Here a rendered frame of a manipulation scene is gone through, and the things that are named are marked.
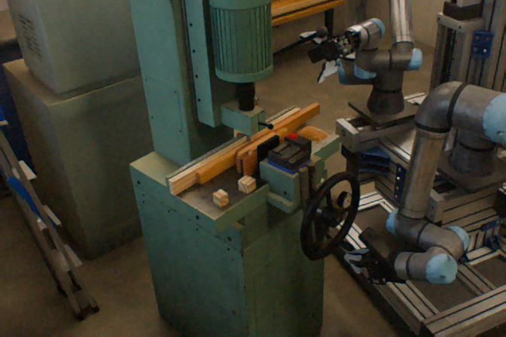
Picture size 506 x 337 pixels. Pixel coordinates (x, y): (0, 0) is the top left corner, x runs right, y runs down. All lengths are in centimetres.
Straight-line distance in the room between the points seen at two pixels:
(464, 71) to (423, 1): 329
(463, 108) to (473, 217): 70
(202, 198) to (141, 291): 111
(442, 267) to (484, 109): 41
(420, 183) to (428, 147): 11
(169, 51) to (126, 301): 131
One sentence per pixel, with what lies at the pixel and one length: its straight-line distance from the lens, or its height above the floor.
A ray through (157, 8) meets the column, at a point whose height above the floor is 138.
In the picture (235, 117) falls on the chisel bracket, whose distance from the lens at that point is 169.
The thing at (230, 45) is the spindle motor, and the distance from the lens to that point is 151.
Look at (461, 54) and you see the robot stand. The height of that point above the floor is 114.
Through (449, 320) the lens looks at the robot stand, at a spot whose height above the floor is 23.
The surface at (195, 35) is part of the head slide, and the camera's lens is 164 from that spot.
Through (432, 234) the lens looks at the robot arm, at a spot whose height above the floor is 85.
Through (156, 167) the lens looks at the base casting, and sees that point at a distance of 194.
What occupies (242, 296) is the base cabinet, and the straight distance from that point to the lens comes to 182.
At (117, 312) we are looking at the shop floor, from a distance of 255.
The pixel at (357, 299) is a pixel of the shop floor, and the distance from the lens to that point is 251.
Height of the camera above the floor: 184
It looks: 31 degrees down
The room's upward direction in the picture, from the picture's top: 3 degrees counter-clockwise
